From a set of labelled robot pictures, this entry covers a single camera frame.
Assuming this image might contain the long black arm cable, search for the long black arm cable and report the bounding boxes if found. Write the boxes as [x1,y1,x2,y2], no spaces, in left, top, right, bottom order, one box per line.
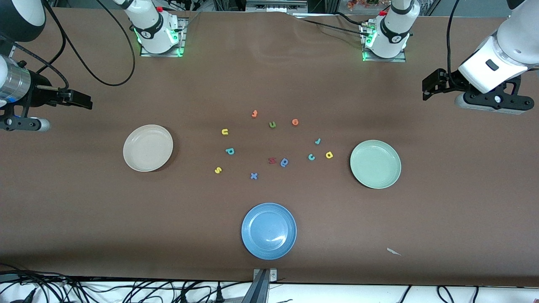
[447,0,464,83]
[42,0,136,87]

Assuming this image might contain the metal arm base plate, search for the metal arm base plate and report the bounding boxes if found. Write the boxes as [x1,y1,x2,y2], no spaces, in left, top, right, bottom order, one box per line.
[140,19,186,58]
[361,21,407,63]

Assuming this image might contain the green plate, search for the green plate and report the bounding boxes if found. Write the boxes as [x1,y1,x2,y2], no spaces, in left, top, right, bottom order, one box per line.
[350,140,402,189]

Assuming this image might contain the black table cable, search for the black table cable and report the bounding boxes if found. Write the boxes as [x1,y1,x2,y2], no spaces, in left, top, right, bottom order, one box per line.
[335,11,368,27]
[295,17,368,37]

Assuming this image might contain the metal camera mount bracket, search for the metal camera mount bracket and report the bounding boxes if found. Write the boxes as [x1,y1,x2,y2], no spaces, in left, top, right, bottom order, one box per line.
[241,268,278,303]

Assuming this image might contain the short black arm cable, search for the short black arm cable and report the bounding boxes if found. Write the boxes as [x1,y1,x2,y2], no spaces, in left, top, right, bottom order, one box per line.
[0,40,70,91]

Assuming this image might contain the grey power strip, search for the grey power strip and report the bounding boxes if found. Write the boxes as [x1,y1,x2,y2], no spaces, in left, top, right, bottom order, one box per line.
[246,0,308,12]

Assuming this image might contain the beige plate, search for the beige plate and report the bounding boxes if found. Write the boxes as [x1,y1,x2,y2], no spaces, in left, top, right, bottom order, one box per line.
[123,125,173,172]

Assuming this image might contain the blue plate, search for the blue plate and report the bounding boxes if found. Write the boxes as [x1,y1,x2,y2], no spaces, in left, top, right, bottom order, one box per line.
[241,203,297,260]

